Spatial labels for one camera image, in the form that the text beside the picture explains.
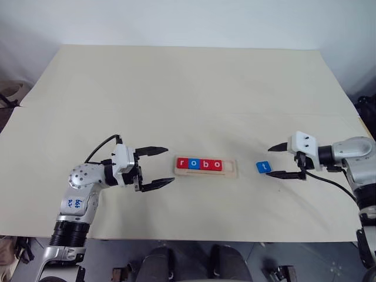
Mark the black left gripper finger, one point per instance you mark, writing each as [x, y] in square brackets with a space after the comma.
[157, 184]
[152, 150]

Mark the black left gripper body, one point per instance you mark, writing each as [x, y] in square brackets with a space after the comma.
[138, 176]

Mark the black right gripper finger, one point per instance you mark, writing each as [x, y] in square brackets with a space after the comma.
[286, 175]
[280, 147]

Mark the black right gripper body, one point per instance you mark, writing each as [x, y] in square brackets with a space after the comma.
[307, 164]

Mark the blue t tile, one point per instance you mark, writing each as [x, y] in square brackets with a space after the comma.
[263, 167]

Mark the red r tile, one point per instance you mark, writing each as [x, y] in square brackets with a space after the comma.
[183, 164]

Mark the blue o tile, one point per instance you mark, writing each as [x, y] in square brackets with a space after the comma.
[194, 164]

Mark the red b tile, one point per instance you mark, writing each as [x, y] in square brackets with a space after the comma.
[206, 164]

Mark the wooden letter tray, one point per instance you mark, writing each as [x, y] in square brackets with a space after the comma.
[230, 169]

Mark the red o tile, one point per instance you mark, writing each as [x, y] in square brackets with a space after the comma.
[216, 164]

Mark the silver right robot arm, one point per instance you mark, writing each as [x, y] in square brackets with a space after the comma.
[358, 164]

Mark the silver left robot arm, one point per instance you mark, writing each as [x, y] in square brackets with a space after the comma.
[85, 179]

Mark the cream table cover sheet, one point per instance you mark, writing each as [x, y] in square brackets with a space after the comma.
[205, 211]
[188, 76]

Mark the dark rounded shape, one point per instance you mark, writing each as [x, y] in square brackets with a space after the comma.
[160, 264]
[229, 264]

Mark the black metal stand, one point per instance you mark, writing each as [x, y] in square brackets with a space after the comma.
[367, 108]

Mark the brown and black foot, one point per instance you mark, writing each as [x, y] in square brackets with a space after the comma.
[122, 274]
[280, 273]

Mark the dark clutter under table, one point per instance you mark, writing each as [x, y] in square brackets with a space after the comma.
[16, 255]

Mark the round wooden stool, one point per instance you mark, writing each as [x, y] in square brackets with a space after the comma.
[10, 89]

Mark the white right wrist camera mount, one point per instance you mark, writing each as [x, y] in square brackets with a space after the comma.
[305, 144]

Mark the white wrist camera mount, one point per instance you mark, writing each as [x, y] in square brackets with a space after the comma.
[305, 144]
[122, 160]

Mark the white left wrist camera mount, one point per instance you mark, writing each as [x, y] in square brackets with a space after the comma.
[122, 160]

